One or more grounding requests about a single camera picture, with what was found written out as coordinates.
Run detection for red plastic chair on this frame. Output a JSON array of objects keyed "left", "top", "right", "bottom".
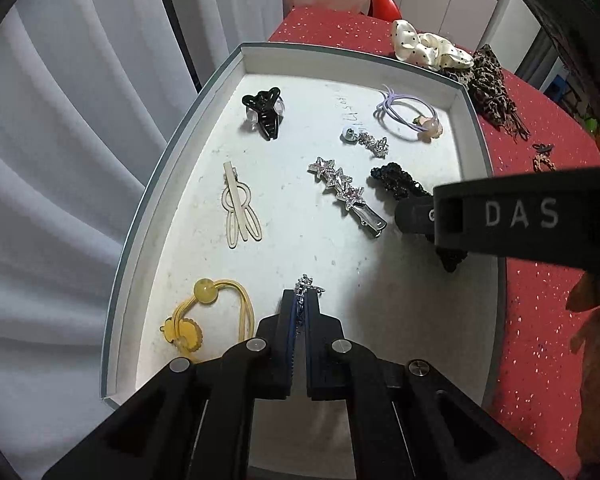
[{"left": 369, "top": 0, "right": 402, "bottom": 20}]

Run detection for purple hair tie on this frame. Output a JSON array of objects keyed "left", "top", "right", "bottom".
[{"left": 374, "top": 86, "right": 443, "bottom": 142}]

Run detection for yellow hair tie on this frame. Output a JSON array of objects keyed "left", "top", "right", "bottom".
[{"left": 160, "top": 277, "right": 256, "bottom": 363}]

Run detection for leopard print scrunchie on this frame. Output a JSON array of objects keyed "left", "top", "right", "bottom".
[{"left": 450, "top": 44, "right": 531, "bottom": 142}]

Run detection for silver rhinestone chain earring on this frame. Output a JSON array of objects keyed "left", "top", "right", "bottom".
[{"left": 291, "top": 274, "right": 327, "bottom": 321}]

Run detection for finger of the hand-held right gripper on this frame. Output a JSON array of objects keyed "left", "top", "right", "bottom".
[{"left": 394, "top": 195, "right": 438, "bottom": 237}]

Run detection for white curtain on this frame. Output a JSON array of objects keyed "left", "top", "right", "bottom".
[{"left": 0, "top": 0, "right": 243, "bottom": 461}]

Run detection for person's right forearm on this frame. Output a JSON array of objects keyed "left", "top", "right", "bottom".
[{"left": 566, "top": 270, "right": 600, "bottom": 468}]

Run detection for colourful boxes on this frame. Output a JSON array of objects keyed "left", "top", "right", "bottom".
[{"left": 547, "top": 72, "right": 600, "bottom": 166}]

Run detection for cream polka dot scrunchie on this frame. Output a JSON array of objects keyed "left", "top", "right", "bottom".
[{"left": 391, "top": 19, "right": 475, "bottom": 72}]

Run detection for beige rabbit hair clip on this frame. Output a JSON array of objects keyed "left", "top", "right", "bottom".
[{"left": 221, "top": 161, "right": 263, "bottom": 248}]

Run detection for silver star rhinestone hair clip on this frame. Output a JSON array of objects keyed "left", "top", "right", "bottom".
[{"left": 308, "top": 157, "right": 388, "bottom": 238}]

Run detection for black claw hair clip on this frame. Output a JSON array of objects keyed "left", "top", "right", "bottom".
[{"left": 241, "top": 87, "right": 286, "bottom": 141}]

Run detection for small brown hair clip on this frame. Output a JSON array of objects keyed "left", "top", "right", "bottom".
[{"left": 531, "top": 142, "right": 557, "bottom": 173}]

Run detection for silver disc star earring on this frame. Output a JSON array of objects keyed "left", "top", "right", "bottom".
[{"left": 341, "top": 127, "right": 391, "bottom": 157}]

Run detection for white shallow box tray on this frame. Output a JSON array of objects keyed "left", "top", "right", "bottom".
[{"left": 100, "top": 42, "right": 507, "bottom": 411}]

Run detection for black crochet hair clip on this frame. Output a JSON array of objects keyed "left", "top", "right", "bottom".
[{"left": 370, "top": 161, "right": 470, "bottom": 274}]

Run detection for black device with green light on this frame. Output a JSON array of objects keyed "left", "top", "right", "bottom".
[{"left": 500, "top": 0, "right": 600, "bottom": 126}]

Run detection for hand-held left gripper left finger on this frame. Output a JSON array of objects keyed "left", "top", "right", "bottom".
[{"left": 42, "top": 289, "right": 297, "bottom": 480}]

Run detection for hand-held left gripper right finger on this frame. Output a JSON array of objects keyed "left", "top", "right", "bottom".
[{"left": 306, "top": 294, "right": 562, "bottom": 480}]

